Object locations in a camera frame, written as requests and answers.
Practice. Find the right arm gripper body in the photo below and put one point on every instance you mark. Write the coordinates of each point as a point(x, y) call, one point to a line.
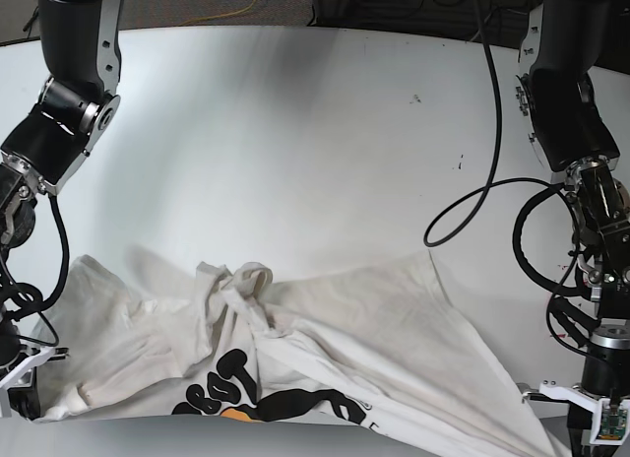
point(22, 355)

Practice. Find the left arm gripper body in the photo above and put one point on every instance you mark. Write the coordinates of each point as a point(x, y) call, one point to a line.
point(600, 263)

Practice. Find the white printed t-shirt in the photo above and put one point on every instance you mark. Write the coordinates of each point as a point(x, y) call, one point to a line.
point(381, 347)

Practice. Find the black silver robot arm right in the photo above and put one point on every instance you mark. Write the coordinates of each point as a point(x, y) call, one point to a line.
point(79, 41)

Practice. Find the black silver robot arm left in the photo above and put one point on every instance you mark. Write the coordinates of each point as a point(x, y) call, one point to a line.
point(556, 93)

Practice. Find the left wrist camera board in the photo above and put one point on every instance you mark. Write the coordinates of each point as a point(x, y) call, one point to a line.
point(610, 423)

